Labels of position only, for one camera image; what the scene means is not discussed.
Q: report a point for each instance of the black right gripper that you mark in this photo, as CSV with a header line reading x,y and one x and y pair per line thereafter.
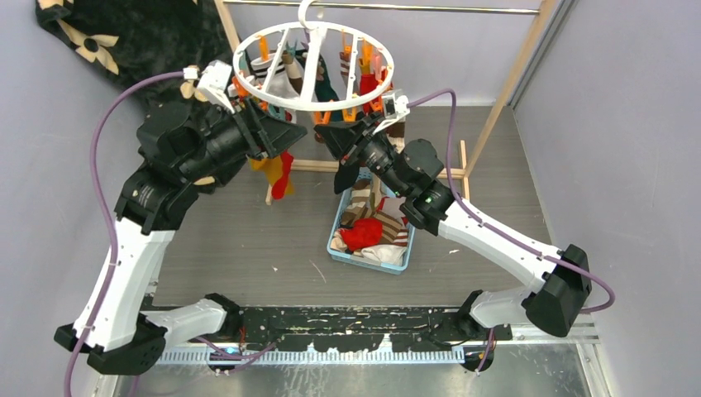
x,y
339,137

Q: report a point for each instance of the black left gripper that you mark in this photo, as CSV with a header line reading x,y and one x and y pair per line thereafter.
x,y
264,136

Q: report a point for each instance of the mustard yellow sock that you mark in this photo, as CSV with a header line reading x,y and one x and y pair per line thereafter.
x,y
271,167

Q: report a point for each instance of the white round clip hanger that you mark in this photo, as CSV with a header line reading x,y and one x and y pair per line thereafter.
x,y
272,41

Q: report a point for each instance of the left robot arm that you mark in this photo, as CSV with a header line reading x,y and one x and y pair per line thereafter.
x,y
186,152

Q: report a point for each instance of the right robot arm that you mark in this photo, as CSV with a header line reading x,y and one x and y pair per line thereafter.
x,y
554,288

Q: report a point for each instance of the orange open hanger clip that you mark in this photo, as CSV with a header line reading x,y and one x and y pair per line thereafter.
x,y
343,115

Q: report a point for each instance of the black hanging sock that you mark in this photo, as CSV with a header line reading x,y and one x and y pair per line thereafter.
x,y
346,176

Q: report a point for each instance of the green monkey face sock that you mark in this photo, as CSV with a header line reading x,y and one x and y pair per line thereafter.
x,y
323,89

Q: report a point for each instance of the white black-striped sock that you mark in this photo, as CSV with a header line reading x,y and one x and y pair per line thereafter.
x,y
287,80

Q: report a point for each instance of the red patterned hanging sock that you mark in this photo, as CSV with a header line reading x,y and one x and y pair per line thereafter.
x,y
369,81

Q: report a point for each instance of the light blue sock basket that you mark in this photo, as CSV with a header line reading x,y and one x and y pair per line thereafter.
x,y
362,200

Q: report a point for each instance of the brown white striped sock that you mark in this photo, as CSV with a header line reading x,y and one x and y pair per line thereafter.
x,y
394,231

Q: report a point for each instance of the white sock in basket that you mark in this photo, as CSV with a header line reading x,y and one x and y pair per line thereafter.
x,y
384,254

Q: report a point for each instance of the metal hanging rod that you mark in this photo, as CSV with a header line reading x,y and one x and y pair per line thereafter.
x,y
395,7

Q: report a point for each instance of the black floral fleece blanket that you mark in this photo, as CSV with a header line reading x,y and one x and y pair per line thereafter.
x,y
130,41

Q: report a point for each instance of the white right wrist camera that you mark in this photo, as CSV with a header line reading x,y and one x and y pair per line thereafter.
x,y
395,108

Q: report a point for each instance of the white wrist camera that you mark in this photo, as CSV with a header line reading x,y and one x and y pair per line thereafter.
x,y
213,82
395,108

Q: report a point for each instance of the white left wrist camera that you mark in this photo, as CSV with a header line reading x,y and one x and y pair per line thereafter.
x,y
213,82

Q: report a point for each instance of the wooden clothes rack frame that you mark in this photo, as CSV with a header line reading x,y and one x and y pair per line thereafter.
x,y
535,34

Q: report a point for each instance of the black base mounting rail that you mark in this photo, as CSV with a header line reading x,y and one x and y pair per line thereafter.
x,y
351,329

